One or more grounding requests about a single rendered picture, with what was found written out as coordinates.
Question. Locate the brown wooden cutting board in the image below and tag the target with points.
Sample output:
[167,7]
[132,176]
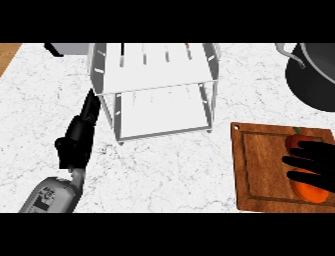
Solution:
[263,166]

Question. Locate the orange squash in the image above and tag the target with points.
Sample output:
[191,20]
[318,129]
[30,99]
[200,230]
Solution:
[309,192]

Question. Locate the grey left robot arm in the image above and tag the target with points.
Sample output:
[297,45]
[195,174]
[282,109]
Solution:
[52,195]

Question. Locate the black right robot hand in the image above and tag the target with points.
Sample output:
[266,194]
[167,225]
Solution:
[330,166]

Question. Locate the dark grey cooking pot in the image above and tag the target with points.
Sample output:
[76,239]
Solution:
[325,76]

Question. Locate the grey box-shaped appliance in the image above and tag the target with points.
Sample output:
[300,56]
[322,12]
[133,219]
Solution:
[68,48]

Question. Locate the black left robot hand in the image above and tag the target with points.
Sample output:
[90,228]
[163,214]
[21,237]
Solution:
[79,140]

